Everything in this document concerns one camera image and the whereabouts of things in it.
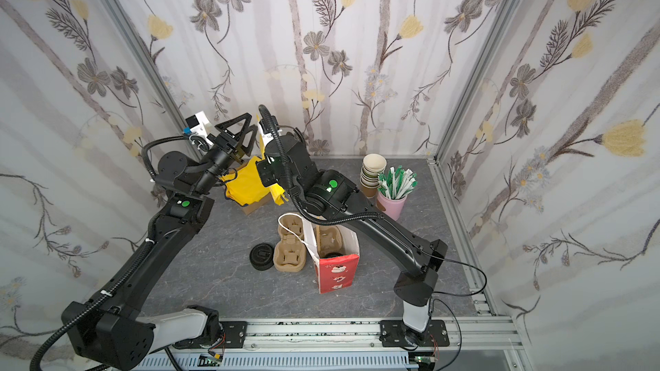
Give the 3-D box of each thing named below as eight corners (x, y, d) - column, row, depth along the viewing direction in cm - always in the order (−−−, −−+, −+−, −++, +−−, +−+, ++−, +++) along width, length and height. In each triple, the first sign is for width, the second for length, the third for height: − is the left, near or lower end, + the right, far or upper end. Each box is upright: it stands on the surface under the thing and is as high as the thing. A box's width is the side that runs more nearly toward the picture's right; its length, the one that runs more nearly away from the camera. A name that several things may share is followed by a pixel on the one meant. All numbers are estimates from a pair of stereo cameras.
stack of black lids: (250, 270, 89) (247, 265, 85) (255, 249, 94) (252, 243, 90) (273, 271, 89) (271, 265, 85) (277, 249, 94) (274, 243, 90)
